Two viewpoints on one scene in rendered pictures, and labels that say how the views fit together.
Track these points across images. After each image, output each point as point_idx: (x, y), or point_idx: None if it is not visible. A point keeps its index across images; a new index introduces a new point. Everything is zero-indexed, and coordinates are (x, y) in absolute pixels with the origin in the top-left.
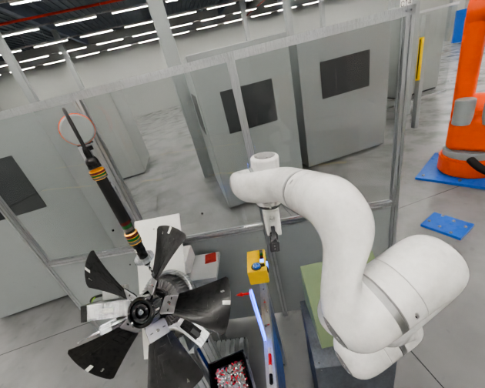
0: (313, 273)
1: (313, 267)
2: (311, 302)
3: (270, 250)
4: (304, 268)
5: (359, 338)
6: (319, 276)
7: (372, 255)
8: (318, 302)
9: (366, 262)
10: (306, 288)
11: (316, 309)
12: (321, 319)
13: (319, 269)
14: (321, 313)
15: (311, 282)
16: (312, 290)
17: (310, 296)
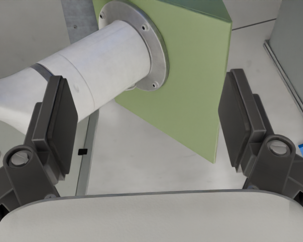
0: (204, 45)
1: (217, 54)
2: (149, 1)
3: (48, 84)
4: (222, 31)
5: None
6: (195, 52)
7: (205, 157)
8: (150, 18)
9: (197, 142)
10: (178, 6)
11: (139, 4)
12: (119, 5)
13: (208, 64)
14: (128, 12)
15: (188, 28)
16: (171, 20)
17: (160, 6)
